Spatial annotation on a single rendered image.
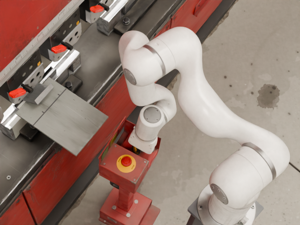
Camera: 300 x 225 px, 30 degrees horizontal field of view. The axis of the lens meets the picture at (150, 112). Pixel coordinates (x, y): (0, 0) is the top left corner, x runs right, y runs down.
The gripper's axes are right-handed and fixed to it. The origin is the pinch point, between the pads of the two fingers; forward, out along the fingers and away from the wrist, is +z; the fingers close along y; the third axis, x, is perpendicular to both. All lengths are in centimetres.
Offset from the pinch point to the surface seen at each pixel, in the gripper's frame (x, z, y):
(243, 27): 130, 73, 10
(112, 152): -8.5, -3.3, -7.8
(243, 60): 109, 73, 20
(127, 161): -9.9, -6.8, -1.0
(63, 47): -1, -44, -35
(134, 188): -14.9, 1.1, 5.9
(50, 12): 0, -59, -40
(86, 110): -7.5, -24.3, -20.9
